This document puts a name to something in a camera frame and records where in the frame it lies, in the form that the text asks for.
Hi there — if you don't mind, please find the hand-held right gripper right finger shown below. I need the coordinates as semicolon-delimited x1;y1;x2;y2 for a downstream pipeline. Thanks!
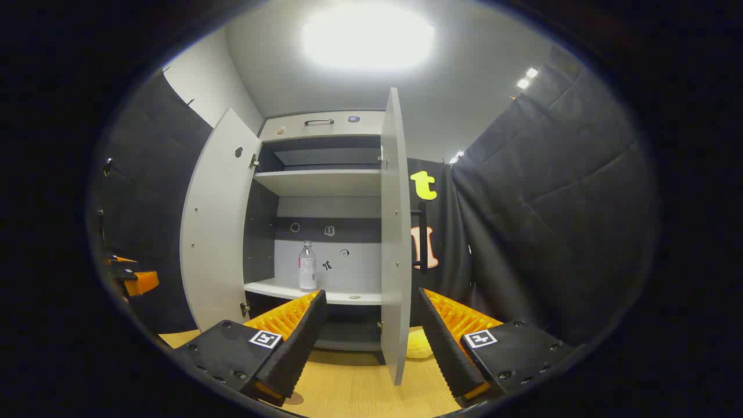
418;287;575;407

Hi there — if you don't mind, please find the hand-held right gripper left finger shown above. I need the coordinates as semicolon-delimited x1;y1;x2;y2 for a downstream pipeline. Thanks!
171;289;329;407

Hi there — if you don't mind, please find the clear plastic bottle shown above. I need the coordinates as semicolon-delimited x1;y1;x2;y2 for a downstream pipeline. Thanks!
298;240;318;291

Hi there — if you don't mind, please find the grey cabinet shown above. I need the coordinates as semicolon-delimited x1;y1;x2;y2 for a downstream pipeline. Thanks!
243;109;387;352

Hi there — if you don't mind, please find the yellow round sponge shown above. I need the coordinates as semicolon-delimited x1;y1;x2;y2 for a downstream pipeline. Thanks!
406;327;433;359

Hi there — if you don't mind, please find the black backdrop cloth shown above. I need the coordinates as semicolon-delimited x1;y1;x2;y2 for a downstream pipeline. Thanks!
87;44;659;349

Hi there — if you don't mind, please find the large ceiling light panel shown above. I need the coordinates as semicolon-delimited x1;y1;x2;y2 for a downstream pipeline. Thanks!
302;3;436;70

